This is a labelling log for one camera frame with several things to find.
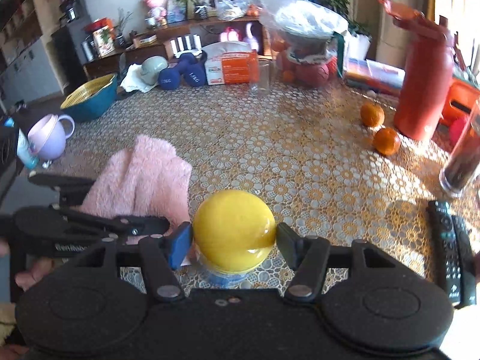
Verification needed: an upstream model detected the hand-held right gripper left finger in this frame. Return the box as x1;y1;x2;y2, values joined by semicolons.
77;222;194;303

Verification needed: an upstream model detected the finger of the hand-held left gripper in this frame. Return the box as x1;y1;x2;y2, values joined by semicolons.
50;205;171;239
28;172;95;206

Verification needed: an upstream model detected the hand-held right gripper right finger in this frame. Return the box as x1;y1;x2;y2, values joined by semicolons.
276;222;391;304

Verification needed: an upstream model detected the pink fluffy cloth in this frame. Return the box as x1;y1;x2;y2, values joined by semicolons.
78;134;194;241

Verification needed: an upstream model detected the person's left hand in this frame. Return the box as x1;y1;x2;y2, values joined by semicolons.
0;238;54;292

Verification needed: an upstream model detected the purple lidded mug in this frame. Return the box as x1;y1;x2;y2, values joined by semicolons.
27;113;76;162

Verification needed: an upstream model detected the light blue tube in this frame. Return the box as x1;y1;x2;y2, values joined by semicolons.
4;118;40;170

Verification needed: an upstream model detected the teal basin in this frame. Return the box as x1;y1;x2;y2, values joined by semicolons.
62;78;119;123

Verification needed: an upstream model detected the yellow strainer basket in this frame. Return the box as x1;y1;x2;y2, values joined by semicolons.
60;73;115;110

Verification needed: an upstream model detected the white cloth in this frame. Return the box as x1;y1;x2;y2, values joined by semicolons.
120;64;160;94

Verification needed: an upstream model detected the black side cabinet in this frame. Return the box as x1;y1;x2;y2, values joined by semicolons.
52;18;95;80

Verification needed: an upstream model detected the grey helmet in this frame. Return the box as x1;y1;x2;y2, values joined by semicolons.
140;55;169;85

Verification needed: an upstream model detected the red printed box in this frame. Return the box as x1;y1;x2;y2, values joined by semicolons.
92;26;117;58

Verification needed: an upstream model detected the blue dumbbell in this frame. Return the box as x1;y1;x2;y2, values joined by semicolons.
157;59;190;91
179;52;209;88

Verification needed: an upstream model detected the wooden low cabinet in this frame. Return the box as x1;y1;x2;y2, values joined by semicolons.
82;14;272;80

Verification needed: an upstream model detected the black remote control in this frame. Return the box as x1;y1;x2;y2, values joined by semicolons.
451;214;478;310
427;200;465;305

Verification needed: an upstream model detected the clear drinking glass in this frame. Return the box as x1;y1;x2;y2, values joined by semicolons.
249;59;272;97

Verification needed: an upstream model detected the red net fruit bag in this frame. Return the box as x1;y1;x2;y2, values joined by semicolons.
277;50;338;88

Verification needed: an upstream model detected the orange white tissue box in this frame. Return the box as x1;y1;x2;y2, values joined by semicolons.
204;41;260;85

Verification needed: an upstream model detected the glass of dark drink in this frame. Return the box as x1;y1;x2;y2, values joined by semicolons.
439;99;480;199

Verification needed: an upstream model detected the pink toy figure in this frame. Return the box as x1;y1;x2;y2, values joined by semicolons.
144;0;168;29

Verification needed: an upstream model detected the orange water bottle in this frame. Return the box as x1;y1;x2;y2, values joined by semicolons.
377;0;457;142

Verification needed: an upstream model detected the plastic-wrapped bowl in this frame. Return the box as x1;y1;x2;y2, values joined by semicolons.
260;0;350;52

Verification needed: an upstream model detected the orange plastic box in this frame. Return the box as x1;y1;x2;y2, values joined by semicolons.
439;76;480;129

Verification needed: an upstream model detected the clear plastic bag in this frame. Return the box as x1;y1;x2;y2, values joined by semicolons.
214;0;249;22

